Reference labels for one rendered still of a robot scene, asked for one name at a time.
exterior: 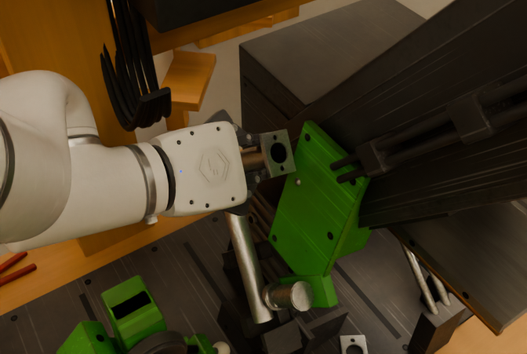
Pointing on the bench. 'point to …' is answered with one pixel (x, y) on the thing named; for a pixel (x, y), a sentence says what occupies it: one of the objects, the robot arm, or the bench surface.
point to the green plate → (318, 207)
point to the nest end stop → (282, 349)
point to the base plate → (347, 284)
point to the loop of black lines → (133, 107)
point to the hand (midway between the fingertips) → (263, 156)
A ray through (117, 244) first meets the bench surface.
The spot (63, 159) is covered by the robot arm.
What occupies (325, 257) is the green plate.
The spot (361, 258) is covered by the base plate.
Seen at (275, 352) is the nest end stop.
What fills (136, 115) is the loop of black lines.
